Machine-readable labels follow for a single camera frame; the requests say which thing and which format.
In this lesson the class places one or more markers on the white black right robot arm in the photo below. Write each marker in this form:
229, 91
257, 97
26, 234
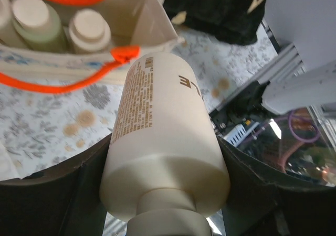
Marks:
315, 87

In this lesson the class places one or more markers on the grey slotted cable duct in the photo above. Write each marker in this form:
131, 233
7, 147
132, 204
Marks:
241, 131

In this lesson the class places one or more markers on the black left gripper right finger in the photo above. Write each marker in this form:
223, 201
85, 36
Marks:
264, 201

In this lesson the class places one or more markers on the black plush flower pillow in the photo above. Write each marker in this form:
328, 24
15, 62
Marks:
232, 21

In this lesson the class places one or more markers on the green bottle wooden cap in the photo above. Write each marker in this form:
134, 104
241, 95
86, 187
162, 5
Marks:
39, 25

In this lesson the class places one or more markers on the floral patterned table cloth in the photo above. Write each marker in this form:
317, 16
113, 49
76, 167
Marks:
41, 131

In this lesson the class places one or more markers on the cream bottle wooden cap front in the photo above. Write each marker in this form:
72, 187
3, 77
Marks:
89, 32

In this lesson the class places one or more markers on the aluminium front rail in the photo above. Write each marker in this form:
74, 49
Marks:
281, 67

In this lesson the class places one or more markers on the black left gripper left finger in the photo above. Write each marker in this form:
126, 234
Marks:
60, 200

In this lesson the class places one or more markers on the wide cream jar wooden lid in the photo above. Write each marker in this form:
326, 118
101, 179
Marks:
164, 172

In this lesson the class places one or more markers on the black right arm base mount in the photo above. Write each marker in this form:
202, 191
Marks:
245, 104

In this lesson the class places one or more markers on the beige canvas tote bag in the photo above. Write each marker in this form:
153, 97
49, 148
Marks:
138, 28

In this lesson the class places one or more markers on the cream bottle wooden cap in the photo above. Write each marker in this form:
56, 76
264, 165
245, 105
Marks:
89, 32
9, 35

